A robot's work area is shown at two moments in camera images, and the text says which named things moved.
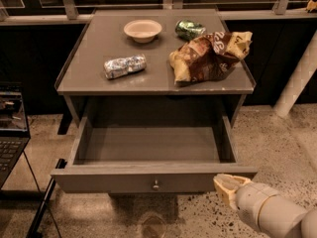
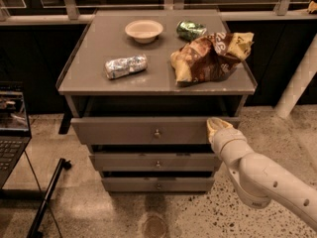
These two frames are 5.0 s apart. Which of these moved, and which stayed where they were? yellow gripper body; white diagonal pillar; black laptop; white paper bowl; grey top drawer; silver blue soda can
Moved: grey top drawer; yellow gripper body
Stayed: silver blue soda can; black laptop; white diagonal pillar; white paper bowl
